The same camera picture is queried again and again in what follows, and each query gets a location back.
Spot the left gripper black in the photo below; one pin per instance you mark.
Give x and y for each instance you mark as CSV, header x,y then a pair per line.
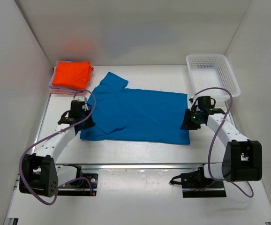
x,y
90,123

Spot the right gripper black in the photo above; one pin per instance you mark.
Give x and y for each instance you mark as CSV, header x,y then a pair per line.
x,y
187,125

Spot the blue t shirt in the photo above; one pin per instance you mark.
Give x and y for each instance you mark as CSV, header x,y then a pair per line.
x,y
126,114

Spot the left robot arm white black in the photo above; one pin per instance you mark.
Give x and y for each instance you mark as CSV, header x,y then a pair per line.
x,y
39,174

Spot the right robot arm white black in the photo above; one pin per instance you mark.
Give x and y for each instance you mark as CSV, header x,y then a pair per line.
x,y
242,160

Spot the folded orange t shirt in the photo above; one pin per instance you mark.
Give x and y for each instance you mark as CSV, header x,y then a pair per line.
x,y
71,73

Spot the white plastic basket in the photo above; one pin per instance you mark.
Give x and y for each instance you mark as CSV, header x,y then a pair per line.
x,y
211,74

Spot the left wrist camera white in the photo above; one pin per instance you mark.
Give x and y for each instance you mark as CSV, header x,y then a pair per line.
x,y
80,98

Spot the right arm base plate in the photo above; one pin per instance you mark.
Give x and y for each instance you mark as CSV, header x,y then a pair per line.
x,y
195,185

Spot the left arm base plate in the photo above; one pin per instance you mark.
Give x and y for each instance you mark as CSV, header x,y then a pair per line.
x,y
81,187

